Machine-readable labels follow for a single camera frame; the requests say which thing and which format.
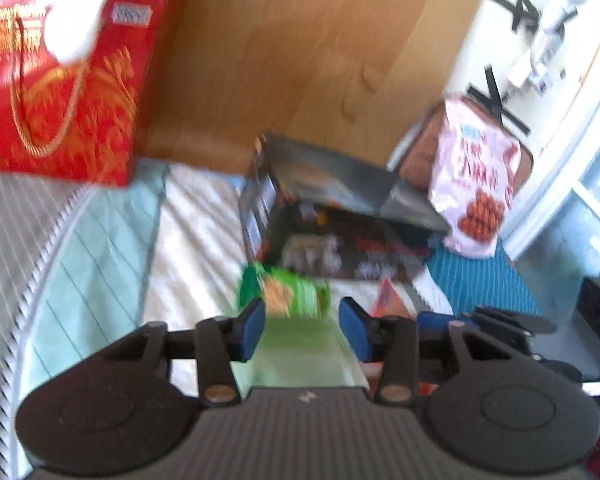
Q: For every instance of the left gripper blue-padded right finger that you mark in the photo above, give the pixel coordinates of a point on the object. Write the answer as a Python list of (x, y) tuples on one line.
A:
[(391, 341)]

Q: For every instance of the pink fried dough snack bag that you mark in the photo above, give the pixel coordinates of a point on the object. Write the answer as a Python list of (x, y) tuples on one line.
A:
[(472, 180)]

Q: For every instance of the black open cardboard box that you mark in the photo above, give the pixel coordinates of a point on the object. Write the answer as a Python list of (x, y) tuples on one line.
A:
[(324, 214)]

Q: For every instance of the wooden board against wall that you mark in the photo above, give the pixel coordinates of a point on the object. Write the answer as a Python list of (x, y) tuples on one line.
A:
[(343, 74)]

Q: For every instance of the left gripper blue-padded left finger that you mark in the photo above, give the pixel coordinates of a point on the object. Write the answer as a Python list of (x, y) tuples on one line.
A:
[(213, 344)]

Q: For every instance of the red orange snack packet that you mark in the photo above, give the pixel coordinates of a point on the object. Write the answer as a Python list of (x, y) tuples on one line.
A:
[(392, 302)]

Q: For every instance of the green snack packet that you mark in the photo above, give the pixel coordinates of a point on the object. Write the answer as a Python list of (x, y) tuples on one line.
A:
[(285, 294)]

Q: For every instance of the beige patterned bed sheet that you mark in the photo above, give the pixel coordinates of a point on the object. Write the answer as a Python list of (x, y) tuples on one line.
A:
[(82, 265)]

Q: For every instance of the teal patterned bed cover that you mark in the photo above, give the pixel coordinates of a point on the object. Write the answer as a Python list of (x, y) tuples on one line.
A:
[(469, 283)]

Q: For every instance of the red gift bag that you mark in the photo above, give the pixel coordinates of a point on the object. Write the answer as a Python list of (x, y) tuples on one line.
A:
[(75, 121)]

